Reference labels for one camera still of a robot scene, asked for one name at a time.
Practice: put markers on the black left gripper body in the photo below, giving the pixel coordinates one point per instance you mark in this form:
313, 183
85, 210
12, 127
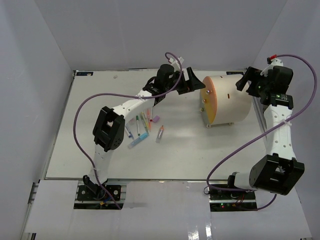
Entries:
168, 86

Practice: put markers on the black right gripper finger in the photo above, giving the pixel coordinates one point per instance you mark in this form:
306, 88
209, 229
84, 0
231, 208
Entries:
240, 84
252, 73

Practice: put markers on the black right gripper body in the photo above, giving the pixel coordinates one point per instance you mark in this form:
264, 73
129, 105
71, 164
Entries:
262, 85

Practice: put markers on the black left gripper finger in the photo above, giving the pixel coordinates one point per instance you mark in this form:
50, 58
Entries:
193, 83
183, 88

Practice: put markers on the cream round drawer organizer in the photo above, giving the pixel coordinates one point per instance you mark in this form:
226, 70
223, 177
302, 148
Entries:
220, 101

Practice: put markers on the green cap white pen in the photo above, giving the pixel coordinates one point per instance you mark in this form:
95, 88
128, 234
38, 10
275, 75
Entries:
137, 125

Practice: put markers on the blue white pen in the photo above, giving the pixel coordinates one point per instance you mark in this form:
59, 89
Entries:
128, 132

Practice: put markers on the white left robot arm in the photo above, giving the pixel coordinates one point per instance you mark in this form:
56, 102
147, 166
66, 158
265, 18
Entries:
109, 129

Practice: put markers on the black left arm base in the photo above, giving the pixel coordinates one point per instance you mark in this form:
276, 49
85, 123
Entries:
85, 194

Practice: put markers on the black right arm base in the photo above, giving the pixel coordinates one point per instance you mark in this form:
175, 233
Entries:
230, 201

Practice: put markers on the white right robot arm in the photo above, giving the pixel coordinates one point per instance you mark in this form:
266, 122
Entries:
278, 171

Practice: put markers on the orange highlighter pen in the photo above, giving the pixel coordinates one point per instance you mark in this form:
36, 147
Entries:
149, 119

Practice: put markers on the purple eraser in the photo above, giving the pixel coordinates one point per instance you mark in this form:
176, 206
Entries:
156, 119

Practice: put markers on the yellow highlighter pen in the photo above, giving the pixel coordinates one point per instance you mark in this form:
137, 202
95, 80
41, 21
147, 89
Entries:
144, 122

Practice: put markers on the orange tip clear highlighter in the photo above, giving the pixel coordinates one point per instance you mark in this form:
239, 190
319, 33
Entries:
160, 134

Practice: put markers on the blue cap clear highlighter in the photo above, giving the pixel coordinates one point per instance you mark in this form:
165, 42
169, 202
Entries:
138, 140

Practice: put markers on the aluminium rail right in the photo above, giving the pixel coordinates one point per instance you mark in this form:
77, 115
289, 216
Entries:
259, 111

